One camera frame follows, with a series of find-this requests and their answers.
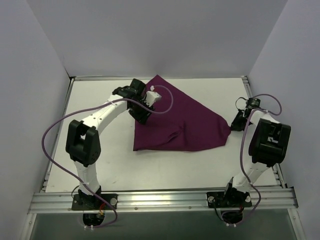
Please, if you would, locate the purple surgical cloth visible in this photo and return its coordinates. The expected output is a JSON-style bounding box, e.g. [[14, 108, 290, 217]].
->
[[133, 75, 231, 152]]

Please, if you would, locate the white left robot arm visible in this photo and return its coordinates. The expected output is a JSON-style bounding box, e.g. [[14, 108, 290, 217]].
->
[[65, 79, 161, 210]]

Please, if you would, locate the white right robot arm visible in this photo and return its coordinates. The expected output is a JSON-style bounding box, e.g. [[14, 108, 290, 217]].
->
[[222, 95, 291, 207]]

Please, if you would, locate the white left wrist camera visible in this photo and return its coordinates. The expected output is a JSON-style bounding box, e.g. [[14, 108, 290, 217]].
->
[[144, 85, 162, 107]]

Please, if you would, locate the aluminium right rail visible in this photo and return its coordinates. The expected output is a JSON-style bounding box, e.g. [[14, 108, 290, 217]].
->
[[241, 75, 288, 188]]

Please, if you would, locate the aluminium rail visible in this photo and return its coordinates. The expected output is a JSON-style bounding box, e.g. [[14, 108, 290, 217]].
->
[[241, 75, 288, 188], [28, 187, 298, 214]]

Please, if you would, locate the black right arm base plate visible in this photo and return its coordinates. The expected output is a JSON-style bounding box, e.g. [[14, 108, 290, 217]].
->
[[206, 191, 253, 208]]

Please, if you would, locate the aluminium front rail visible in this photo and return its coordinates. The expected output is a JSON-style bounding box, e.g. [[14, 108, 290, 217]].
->
[[28, 187, 298, 214]]

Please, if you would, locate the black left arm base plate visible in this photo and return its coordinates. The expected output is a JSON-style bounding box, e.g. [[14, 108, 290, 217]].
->
[[71, 193, 118, 211]]

